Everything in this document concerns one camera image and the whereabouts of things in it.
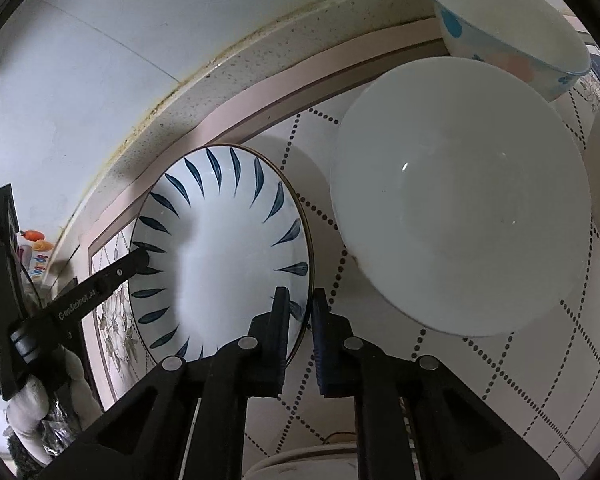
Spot large plain white bowl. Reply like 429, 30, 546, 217
329, 56, 592, 337

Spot pink dotted floral tablecloth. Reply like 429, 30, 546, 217
80, 15, 600, 480

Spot white bowl blue dots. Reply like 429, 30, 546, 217
426, 0, 592, 104

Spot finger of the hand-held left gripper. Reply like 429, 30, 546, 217
44, 248, 151, 335

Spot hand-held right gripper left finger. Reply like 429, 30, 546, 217
45, 287, 291, 480

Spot white round dish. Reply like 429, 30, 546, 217
242, 442, 362, 480

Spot person's left hand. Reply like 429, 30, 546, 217
5, 347, 102, 467

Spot white plate blue leaf pattern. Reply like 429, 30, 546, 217
128, 144, 312, 365

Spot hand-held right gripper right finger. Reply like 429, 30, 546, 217
310, 288, 562, 480

